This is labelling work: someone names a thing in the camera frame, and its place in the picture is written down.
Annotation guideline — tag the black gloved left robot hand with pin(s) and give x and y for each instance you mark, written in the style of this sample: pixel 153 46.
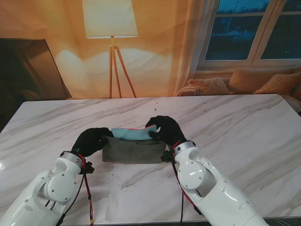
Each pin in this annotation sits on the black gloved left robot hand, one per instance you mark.
pixel 90 141

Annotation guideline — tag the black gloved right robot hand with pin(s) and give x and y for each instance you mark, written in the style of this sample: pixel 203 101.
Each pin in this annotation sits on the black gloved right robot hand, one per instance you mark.
pixel 169 131

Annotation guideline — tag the pink blue-backed paper sheet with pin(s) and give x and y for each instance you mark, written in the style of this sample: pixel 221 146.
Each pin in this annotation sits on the pink blue-backed paper sheet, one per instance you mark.
pixel 131 134

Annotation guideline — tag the grey fabric storage pouch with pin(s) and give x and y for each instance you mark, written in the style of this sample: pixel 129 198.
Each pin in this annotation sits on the grey fabric storage pouch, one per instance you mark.
pixel 134 151

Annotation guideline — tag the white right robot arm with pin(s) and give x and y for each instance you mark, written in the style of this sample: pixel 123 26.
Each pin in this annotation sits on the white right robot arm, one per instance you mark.
pixel 211 186

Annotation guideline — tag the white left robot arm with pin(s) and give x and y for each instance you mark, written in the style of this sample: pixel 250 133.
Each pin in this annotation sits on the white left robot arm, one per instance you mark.
pixel 42 190

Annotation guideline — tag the beige knit cushion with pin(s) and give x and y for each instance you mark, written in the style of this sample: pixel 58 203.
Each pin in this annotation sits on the beige knit cushion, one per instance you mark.
pixel 207 86

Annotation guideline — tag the cream sheer curtain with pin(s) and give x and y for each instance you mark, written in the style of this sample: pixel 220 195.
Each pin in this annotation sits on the cream sheer curtain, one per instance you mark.
pixel 188 47

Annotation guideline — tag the plain orange cushion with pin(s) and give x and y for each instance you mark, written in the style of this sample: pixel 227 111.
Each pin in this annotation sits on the plain orange cushion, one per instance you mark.
pixel 247 81

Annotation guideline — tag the white framed night window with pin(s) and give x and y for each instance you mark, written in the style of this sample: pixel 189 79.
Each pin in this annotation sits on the white framed night window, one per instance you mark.
pixel 235 35

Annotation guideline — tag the orange knit cushion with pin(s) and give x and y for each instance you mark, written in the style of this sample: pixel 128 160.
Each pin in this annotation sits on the orange knit cushion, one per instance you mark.
pixel 282 83

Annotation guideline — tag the tripod floor lamp white shade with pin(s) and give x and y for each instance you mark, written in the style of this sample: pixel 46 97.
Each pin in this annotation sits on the tripod floor lamp white shade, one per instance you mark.
pixel 110 18

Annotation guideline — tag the beige sofa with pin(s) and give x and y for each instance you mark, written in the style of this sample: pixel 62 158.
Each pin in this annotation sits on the beige sofa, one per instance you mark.
pixel 294 101

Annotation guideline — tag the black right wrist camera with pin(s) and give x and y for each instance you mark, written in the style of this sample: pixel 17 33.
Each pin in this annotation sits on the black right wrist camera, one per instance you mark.
pixel 167 156

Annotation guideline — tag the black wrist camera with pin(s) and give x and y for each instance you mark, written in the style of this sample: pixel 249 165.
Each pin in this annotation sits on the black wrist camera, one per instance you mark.
pixel 88 168
pixel 167 156

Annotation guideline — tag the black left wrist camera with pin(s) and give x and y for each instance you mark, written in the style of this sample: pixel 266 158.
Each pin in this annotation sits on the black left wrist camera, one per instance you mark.
pixel 88 168

